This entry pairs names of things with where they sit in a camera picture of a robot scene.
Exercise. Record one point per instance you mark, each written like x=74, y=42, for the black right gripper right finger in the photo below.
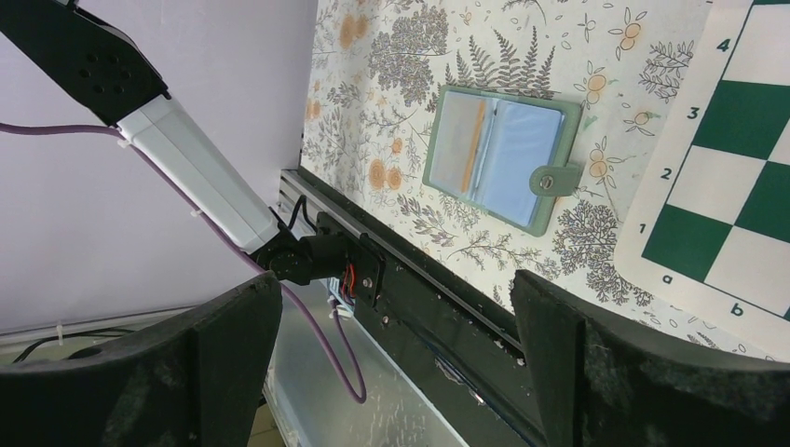
x=602, y=379

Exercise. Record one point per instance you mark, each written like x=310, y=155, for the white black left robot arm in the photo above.
x=102, y=69

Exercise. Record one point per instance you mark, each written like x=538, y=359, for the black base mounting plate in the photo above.
x=458, y=347

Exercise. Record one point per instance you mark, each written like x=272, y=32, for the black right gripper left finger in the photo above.
x=194, y=379

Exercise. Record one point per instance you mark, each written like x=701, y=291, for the green white chessboard mat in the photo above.
x=708, y=228

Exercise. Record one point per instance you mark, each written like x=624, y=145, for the floral patterned tablecloth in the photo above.
x=632, y=153

